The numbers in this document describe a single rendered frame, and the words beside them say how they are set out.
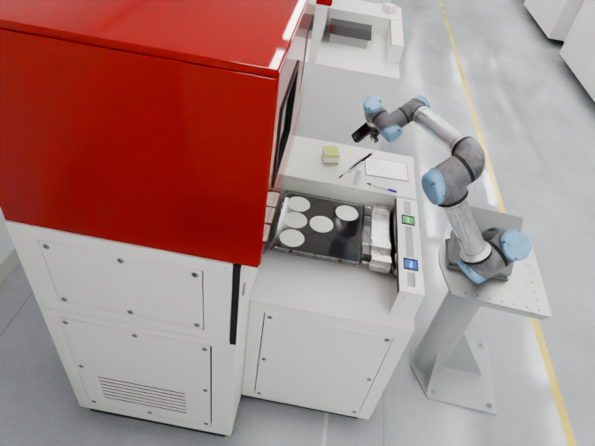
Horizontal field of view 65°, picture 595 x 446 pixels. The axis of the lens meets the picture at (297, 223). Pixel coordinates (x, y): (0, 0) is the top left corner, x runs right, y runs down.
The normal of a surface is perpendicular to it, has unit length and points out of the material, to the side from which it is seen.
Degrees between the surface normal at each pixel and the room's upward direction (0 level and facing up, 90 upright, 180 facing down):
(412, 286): 0
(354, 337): 90
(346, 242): 0
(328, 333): 90
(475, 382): 0
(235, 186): 90
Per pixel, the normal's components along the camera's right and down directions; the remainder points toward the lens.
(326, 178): 0.12, -0.73
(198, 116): -0.14, 0.66
